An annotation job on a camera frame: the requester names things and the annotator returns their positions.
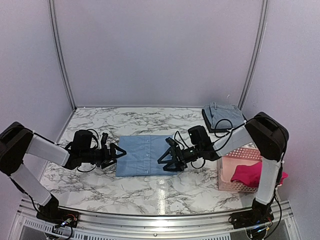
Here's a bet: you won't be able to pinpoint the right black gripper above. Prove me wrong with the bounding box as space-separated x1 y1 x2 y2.
158 143 203 171

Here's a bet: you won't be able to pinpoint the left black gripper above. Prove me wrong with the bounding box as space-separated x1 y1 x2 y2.
81 142 127 169

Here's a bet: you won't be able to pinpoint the light blue shirt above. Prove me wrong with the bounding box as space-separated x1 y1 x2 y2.
115 135 178 178

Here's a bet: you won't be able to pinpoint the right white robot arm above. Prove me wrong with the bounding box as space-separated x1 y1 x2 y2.
157 111 289 224

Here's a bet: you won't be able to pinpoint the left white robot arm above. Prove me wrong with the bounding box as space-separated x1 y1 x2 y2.
0 121 127 223

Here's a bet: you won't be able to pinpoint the pink plastic laundry basket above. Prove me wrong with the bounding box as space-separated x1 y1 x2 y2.
218 147 277 193

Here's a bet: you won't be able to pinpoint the black tray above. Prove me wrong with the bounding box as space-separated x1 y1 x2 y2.
201 108 248 134

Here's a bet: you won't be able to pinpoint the folded blue jeans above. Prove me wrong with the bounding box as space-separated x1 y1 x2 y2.
202 101 245 128

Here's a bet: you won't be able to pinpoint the magenta red garment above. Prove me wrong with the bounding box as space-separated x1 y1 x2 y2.
230 161 289 188

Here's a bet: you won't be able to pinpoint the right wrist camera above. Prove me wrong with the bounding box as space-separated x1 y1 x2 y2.
165 137 179 149

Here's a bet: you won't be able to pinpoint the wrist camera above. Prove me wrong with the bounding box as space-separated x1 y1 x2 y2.
100 132 109 149
165 137 179 149

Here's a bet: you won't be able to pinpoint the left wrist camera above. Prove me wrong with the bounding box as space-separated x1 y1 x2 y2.
100 132 109 149

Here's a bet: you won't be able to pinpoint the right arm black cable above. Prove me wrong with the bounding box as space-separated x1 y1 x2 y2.
173 118 247 170

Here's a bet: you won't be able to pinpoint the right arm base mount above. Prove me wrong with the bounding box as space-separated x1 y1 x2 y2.
228 209 274 229

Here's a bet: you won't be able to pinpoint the aluminium table front rail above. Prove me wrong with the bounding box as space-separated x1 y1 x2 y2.
8 198 302 240

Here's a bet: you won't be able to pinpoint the left aluminium frame post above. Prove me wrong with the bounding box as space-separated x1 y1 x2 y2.
47 0 77 112

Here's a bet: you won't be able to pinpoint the aluminium frame post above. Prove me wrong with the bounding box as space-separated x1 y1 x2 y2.
47 0 77 112
238 0 270 110

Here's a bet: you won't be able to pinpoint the right aluminium frame post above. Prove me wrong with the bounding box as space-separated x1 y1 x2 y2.
238 0 270 110

